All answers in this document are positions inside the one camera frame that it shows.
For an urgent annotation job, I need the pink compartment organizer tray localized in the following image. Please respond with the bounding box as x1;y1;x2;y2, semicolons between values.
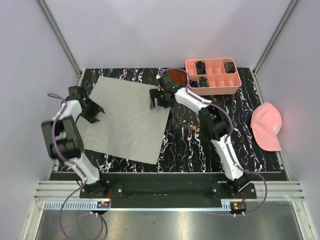
185;57;242;96

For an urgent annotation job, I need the dark patterned item in tray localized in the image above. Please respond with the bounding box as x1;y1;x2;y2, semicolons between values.
223;61;236;74

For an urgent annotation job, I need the grey cloth napkin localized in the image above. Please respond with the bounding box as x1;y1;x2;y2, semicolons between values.
76;76;170;165

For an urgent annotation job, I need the aluminium frame rail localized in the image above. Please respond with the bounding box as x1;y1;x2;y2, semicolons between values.
33;181;305;201

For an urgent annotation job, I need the gold fork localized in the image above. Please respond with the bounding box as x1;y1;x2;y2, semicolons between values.
188;125;200;131

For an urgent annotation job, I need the blue patterned item in tray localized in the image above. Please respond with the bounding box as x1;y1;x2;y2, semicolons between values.
189;80;199;88

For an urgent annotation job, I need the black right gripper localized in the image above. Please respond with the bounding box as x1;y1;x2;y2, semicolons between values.
149;88;174;110

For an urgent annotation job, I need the colourful item in tray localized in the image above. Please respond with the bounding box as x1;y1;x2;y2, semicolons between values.
198;76;209;88

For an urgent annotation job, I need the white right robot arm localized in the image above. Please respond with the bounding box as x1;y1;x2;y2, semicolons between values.
149;73;249;199

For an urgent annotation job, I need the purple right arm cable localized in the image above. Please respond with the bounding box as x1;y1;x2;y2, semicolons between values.
156;67;270;217

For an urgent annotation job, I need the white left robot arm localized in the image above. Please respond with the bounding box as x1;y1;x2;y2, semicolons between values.
41;85;108;198

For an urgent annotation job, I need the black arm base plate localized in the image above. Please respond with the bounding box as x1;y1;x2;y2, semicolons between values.
80;181;257;200

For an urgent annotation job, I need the pink baseball cap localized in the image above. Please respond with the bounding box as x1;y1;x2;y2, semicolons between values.
250;102;282;152

